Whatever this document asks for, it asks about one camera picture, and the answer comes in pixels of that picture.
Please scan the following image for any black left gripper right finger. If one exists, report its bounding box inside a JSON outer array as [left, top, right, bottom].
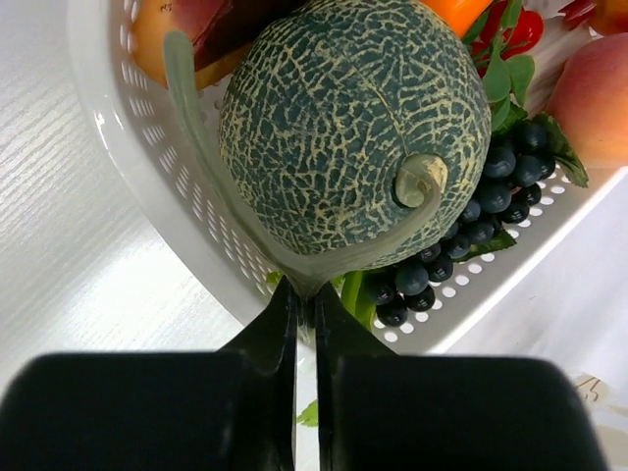
[[314, 287, 608, 470]]

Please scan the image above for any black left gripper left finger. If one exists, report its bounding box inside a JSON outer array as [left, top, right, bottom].
[[1, 281, 298, 470]]

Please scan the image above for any dark grape bunch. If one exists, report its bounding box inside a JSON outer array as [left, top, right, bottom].
[[365, 112, 590, 328]]

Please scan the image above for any green netted melon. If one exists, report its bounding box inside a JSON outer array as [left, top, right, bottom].
[[164, 0, 493, 298]]

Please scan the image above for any clear zip top bag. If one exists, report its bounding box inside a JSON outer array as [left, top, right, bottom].
[[572, 373, 627, 470]]

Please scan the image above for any green lettuce leaf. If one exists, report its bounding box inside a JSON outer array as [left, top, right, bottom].
[[265, 271, 376, 342]]

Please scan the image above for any white perforated basket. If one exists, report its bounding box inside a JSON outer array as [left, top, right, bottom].
[[68, 1, 626, 353]]

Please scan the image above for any peach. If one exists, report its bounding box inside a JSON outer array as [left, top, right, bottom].
[[546, 32, 627, 168]]

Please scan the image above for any dark red long pepper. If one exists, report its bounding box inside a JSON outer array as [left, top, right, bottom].
[[171, 0, 305, 71]]

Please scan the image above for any red cherry tomato sprig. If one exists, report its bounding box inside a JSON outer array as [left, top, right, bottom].
[[463, 1, 544, 133]]

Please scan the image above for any orange tangerine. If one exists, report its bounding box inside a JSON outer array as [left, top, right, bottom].
[[422, 0, 493, 38]]

